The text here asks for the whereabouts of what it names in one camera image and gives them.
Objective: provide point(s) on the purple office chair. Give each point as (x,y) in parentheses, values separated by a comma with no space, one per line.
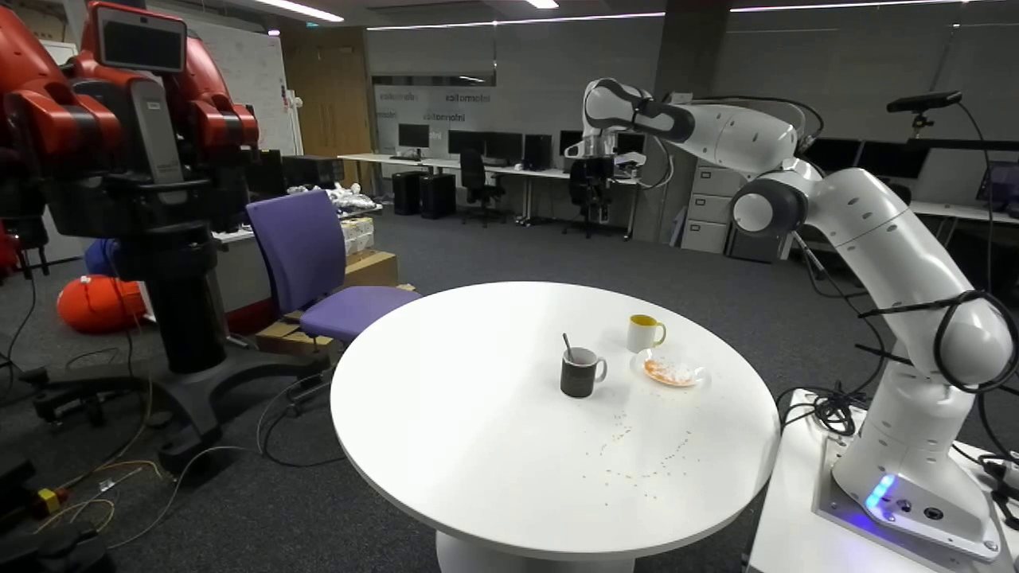
(298,247)

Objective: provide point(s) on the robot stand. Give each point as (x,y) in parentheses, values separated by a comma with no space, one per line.
(788,509)

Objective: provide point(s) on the red and black robot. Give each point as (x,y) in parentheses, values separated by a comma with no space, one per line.
(151,159)

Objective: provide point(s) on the dark mug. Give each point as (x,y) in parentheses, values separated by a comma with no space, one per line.
(579,379)

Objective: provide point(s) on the white mug yellow inside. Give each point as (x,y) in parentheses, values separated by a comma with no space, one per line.
(641,334)

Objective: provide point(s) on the grey filing cabinet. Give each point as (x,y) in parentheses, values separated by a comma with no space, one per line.
(708,207)

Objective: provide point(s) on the row of monitors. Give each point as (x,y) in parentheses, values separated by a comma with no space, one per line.
(486,145)

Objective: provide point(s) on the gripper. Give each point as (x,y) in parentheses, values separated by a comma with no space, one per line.
(591,173)

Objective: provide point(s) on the orange bag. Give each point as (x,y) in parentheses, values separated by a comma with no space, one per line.
(95,304)

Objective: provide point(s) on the stack of cardboard boxes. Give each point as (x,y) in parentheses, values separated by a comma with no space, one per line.
(370,269)

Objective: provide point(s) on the row of computer towers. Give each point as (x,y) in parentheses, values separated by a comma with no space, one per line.
(423,193)

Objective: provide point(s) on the laptop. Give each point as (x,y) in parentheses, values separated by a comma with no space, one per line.
(999,187)

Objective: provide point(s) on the long white desk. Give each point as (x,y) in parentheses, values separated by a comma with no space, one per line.
(446,163)

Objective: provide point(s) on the orange food leftovers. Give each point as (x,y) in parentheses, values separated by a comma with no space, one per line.
(669,372)

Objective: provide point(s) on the black office chair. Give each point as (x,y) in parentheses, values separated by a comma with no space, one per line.
(585,211)
(476,179)

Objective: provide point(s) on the whiteboard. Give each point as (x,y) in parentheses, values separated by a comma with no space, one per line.
(255,79)

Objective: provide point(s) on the camera on mount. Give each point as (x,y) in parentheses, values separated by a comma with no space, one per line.
(923,102)

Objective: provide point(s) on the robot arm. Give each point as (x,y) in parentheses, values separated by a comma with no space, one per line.
(868,231)

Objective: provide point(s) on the small white plate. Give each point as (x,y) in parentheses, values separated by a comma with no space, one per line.
(641,367)

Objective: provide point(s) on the wooden door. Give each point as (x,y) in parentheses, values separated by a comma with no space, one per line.
(330,103)

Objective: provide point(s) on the metal spoon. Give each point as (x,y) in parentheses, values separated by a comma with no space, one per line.
(568,345)

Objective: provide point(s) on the crumpled foil heap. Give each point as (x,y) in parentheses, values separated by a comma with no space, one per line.
(346,199)

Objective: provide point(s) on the blue bag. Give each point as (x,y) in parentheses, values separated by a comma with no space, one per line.
(99,256)

